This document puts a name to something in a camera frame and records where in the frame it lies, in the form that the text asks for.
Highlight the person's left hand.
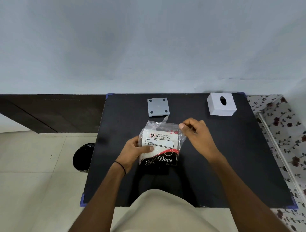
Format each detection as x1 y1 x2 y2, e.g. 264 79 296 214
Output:
115 136 154 175

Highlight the person's right hand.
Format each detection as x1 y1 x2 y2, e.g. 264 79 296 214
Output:
179 118 227 164

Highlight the clear plastic tissue packet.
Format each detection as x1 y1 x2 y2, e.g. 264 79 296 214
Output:
138 116 187 167

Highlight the person's left forearm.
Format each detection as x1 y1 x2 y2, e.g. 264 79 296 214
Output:
68 162 127 232

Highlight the person's right forearm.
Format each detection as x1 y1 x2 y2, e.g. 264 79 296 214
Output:
208 153 291 232

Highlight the black wrist band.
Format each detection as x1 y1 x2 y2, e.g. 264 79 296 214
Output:
113 161 126 175

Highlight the grey square lid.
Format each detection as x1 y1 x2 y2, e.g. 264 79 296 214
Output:
147 98 170 117

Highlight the white tissue box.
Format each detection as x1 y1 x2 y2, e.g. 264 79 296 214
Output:
207 92 237 116

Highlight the black trash bin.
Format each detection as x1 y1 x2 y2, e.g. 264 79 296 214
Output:
73 143 95 173

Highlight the beige clothing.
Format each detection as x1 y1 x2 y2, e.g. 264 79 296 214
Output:
111 189 220 232

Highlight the floral patterned cloth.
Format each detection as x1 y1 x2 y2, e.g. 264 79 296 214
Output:
246 95 306 232

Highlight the dark brown wooden cabinet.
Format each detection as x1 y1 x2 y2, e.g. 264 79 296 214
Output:
0 94 106 134

